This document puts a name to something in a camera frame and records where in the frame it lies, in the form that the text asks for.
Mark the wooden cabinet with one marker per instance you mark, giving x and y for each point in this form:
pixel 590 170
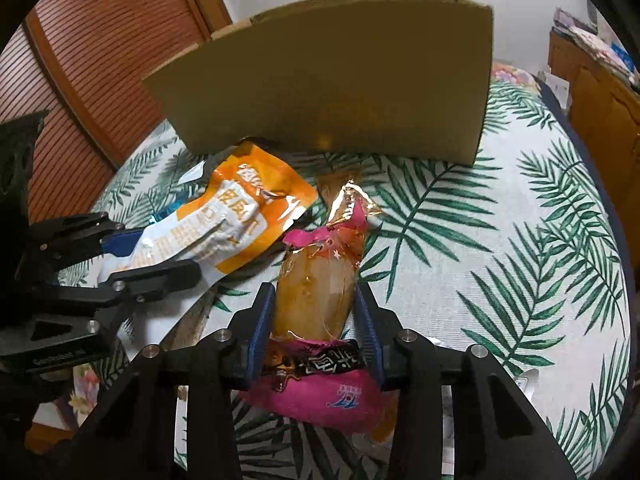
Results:
pixel 600 105

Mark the brown cardboard box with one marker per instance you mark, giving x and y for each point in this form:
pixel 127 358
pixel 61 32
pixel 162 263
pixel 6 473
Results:
pixel 325 85

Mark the folded floral cloth pile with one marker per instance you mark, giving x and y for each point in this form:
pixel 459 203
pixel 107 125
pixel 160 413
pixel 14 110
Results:
pixel 595 42

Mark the floral quilt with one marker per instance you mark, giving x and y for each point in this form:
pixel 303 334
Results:
pixel 510 76

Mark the green leaf print cloth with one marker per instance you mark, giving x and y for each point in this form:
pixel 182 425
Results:
pixel 500 235

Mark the orange and white snack packet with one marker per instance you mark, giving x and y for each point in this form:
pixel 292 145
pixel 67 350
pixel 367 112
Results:
pixel 235 210

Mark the floral bed sheet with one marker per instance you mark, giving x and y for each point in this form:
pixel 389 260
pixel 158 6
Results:
pixel 80 390

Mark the teal foil snack packet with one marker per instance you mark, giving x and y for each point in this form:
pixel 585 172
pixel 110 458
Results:
pixel 160 216

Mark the pink chicken snack packet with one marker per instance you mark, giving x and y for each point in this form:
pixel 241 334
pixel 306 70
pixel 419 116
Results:
pixel 310 295

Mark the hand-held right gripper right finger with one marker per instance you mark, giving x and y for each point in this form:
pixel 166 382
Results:
pixel 369 341

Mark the white paper box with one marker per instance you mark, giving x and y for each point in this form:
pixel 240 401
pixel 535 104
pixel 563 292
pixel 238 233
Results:
pixel 556 89

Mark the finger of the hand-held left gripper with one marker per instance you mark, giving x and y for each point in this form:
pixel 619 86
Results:
pixel 150 280
pixel 125 242

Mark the wooden louvered wardrobe door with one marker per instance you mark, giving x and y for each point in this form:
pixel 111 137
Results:
pixel 100 60

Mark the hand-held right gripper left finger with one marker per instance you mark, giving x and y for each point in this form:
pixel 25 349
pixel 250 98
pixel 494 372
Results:
pixel 257 341

